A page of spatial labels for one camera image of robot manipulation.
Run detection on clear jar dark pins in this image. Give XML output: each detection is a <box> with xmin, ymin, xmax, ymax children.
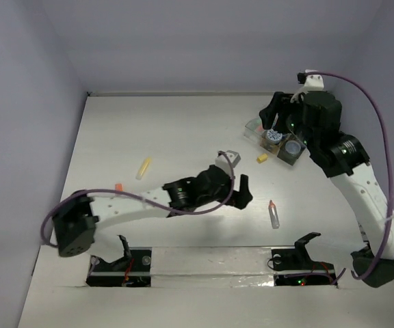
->
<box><xmin>285</xmin><ymin>140</ymin><xmax>302</xmax><ymax>157</ymax></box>

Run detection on orange tip clear marker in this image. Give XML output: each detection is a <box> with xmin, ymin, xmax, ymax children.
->
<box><xmin>268</xmin><ymin>200</ymin><xmax>280</xmax><ymax>229</ymax></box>

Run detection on purple cable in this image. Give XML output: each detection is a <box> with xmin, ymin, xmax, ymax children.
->
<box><xmin>304</xmin><ymin>70</ymin><xmax>394</xmax><ymax>280</ymax></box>
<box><xmin>40</xmin><ymin>153</ymin><xmax>235</xmax><ymax>247</ymax></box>

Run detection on yellow marker cap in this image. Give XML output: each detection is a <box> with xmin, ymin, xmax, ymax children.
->
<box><xmin>257</xmin><ymin>154</ymin><xmax>268</xmax><ymax>163</ymax></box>

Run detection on orange plastic container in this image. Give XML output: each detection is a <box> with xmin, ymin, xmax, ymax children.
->
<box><xmin>260</xmin><ymin>136</ymin><xmax>285</xmax><ymax>155</ymax></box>

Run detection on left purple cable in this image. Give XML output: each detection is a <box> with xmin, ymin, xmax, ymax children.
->
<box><xmin>40</xmin><ymin>153</ymin><xmax>235</xmax><ymax>247</ymax></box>

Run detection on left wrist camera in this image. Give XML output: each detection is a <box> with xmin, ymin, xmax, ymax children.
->
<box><xmin>215</xmin><ymin>150</ymin><xmax>241</xmax><ymax>172</ymax></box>

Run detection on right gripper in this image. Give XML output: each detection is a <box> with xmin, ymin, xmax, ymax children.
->
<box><xmin>260</xmin><ymin>90</ymin><xmax>318</xmax><ymax>150</ymax></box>

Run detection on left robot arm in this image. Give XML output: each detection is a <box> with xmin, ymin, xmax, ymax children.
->
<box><xmin>51</xmin><ymin>165</ymin><xmax>252</xmax><ymax>270</ymax></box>

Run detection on yellow highlighter marker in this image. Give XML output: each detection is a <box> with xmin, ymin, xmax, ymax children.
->
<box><xmin>135</xmin><ymin>157</ymin><xmax>152</xmax><ymax>180</ymax></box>

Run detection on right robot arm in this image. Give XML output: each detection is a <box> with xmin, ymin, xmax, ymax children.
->
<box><xmin>259</xmin><ymin>91</ymin><xmax>394</xmax><ymax>288</ymax></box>

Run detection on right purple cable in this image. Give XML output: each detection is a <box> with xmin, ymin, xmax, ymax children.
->
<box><xmin>304</xmin><ymin>70</ymin><xmax>394</xmax><ymax>280</ymax></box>

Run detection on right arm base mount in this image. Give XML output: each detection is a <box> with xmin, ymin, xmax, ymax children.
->
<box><xmin>267</xmin><ymin>232</ymin><xmax>337</xmax><ymax>287</ymax></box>

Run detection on clear plastic container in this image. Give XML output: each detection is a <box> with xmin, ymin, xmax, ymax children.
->
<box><xmin>244</xmin><ymin>117</ymin><xmax>266</xmax><ymax>144</ymax></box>

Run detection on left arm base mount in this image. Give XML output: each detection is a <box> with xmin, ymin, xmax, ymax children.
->
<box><xmin>86</xmin><ymin>235</ymin><xmax>153</xmax><ymax>288</ymax></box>

